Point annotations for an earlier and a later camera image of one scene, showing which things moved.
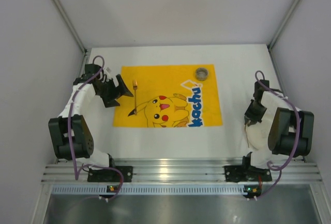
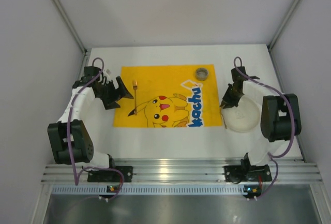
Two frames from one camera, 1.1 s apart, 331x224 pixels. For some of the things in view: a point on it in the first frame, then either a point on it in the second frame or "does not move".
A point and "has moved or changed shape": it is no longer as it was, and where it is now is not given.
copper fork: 135,85 does not move
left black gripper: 114,92 does not move
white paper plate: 258,135 has moved or changed shape
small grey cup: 201,74 does not move
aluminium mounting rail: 182,170 does not move
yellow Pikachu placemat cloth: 169,95 does not move
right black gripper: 251,116 -> 230,93
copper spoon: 246,124 -> 221,107
